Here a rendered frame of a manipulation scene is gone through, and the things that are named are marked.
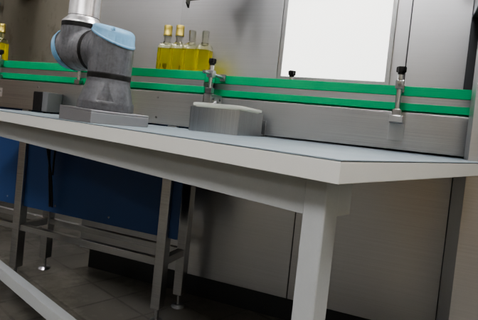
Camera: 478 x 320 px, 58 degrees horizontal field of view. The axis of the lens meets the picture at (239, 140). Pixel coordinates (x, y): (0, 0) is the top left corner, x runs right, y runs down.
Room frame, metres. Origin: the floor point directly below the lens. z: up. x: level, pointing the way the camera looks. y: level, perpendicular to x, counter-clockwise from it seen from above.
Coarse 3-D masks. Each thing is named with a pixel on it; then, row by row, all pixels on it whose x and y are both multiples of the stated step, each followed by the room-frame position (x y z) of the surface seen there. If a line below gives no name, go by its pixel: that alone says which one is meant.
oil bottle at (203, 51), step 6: (198, 48) 1.74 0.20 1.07; (204, 48) 1.73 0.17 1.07; (210, 48) 1.74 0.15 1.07; (198, 54) 1.73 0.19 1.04; (204, 54) 1.72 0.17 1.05; (210, 54) 1.75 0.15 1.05; (198, 60) 1.73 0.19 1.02; (204, 60) 1.72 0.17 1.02; (198, 66) 1.73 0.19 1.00; (204, 66) 1.72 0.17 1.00
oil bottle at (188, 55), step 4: (184, 44) 1.76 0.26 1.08; (188, 44) 1.75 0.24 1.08; (192, 44) 1.75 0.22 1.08; (196, 44) 1.77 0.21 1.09; (184, 48) 1.76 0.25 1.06; (188, 48) 1.75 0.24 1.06; (192, 48) 1.74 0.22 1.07; (184, 52) 1.75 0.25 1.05; (188, 52) 1.75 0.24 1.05; (192, 52) 1.74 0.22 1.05; (184, 56) 1.75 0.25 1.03; (188, 56) 1.75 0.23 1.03; (192, 56) 1.74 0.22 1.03; (184, 60) 1.75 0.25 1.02; (188, 60) 1.75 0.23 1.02; (192, 60) 1.74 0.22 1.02; (184, 64) 1.75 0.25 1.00; (188, 64) 1.74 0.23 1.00; (192, 64) 1.74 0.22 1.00; (180, 68) 1.76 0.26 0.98; (184, 68) 1.75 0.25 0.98; (188, 68) 1.74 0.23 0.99; (192, 68) 1.74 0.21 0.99
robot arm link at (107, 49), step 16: (96, 32) 1.15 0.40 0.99; (112, 32) 1.15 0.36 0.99; (128, 32) 1.18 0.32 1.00; (80, 48) 1.18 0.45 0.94; (96, 48) 1.15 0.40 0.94; (112, 48) 1.15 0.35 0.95; (128, 48) 1.17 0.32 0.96; (96, 64) 1.15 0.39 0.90; (112, 64) 1.15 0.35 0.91; (128, 64) 1.18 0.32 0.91
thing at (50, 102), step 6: (36, 96) 1.77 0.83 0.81; (42, 96) 1.76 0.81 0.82; (48, 96) 1.75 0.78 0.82; (54, 96) 1.77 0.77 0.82; (60, 96) 1.81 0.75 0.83; (36, 102) 1.76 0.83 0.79; (42, 102) 1.75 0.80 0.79; (48, 102) 1.75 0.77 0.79; (54, 102) 1.78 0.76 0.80; (60, 102) 1.81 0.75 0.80; (36, 108) 1.76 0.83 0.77; (42, 108) 1.75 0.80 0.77; (48, 108) 1.75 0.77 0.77; (54, 108) 1.78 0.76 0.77
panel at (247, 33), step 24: (216, 0) 1.88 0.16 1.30; (240, 0) 1.84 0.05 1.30; (264, 0) 1.80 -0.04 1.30; (288, 0) 1.76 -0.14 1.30; (192, 24) 1.92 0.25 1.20; (216, 24) 1.87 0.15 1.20; (240, 24) 1.83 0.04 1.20; (264, 24) 1.79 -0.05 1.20; (216, 48) 1.87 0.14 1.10; (240, 48) 1.83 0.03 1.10; (264, 48) 1.79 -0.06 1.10; (216, 72) 1.86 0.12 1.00; (240, 72) 1.82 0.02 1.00; (264, 72) 1.78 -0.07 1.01
